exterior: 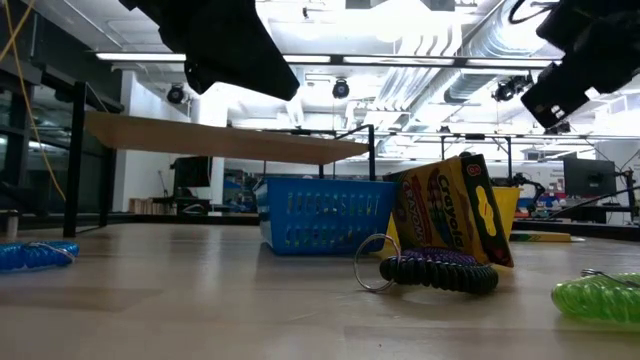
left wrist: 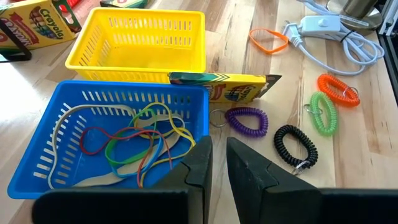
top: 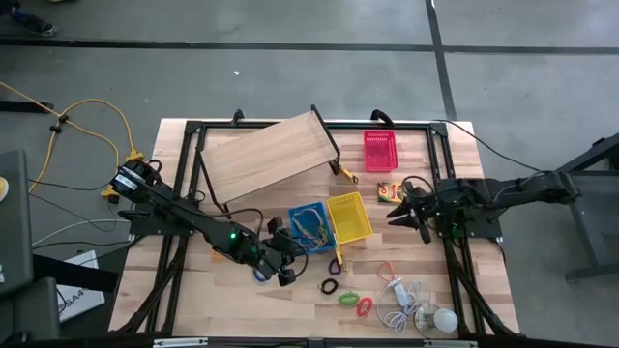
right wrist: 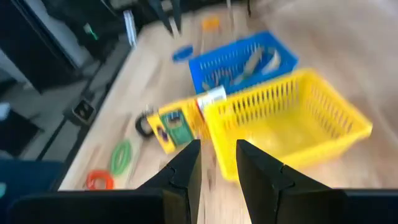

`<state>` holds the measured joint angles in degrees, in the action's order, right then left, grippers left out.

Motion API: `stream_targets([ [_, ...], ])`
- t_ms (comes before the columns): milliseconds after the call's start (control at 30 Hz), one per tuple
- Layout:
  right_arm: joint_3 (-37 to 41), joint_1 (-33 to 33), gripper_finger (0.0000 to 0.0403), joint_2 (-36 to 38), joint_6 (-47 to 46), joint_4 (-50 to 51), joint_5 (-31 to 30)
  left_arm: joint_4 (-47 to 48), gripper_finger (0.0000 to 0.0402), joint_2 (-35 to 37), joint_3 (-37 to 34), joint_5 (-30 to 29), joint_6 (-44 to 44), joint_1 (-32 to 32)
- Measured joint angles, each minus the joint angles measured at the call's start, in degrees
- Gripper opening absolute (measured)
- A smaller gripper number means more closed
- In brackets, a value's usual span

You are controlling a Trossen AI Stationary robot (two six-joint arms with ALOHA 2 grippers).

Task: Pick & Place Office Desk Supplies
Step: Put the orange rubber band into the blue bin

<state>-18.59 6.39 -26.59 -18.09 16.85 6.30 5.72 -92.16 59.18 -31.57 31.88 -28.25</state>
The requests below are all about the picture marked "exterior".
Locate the blue plastic basket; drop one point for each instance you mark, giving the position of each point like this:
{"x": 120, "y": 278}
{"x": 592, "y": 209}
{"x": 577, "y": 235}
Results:
{"x": 325, "y": 186}

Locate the overhead LED light bar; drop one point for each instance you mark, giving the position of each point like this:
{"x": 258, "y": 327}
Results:
{"x": 145, "y": 57}

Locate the black computer monitor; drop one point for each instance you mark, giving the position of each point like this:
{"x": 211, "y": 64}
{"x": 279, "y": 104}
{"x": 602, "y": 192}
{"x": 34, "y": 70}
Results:
{"x": 589, "y": 177}
{"x": 192, "y": 172}

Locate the stack of wooden boxes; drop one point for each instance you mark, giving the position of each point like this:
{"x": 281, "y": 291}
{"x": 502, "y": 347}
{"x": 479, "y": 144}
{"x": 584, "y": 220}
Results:
{"x": 140, "y": 206}

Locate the wooden shelf riser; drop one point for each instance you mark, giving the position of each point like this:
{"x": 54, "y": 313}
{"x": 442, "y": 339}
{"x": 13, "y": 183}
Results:
{"x": 225, "y": 142}

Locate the yellow plastic basket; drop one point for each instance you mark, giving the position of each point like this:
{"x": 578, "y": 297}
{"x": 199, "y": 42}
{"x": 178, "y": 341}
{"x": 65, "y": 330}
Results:
{"x": 507, "y": 210}

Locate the round ceiling spotlight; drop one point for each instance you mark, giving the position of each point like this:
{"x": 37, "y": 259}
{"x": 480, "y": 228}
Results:
{"x": 507, "y": 90}
{"x": 340, "y": 89}
{"x": 176, "y": 94}

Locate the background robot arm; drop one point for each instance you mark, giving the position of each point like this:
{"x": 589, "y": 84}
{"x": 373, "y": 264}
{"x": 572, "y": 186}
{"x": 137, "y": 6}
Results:
{"x": 530, "y": 192}

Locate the silver ventilation duct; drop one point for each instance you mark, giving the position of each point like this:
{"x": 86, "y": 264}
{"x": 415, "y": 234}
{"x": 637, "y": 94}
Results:
{"x": 475, "y": 85}

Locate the Crayola crayon box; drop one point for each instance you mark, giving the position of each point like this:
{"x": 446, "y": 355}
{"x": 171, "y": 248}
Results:
{"x": 450, "y": 210}
{"x": 540, "y": 237}

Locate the black metal rig frame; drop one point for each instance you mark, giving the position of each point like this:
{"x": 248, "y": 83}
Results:
{"x": 150, "y": 218}

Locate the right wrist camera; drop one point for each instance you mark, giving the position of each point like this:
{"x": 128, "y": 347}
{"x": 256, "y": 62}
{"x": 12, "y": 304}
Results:
{"x": 555, "y": 95}

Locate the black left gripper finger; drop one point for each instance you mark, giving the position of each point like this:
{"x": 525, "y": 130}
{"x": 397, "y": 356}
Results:
{"x": 250, "y": 55}
{"x": 200, "y": 75}

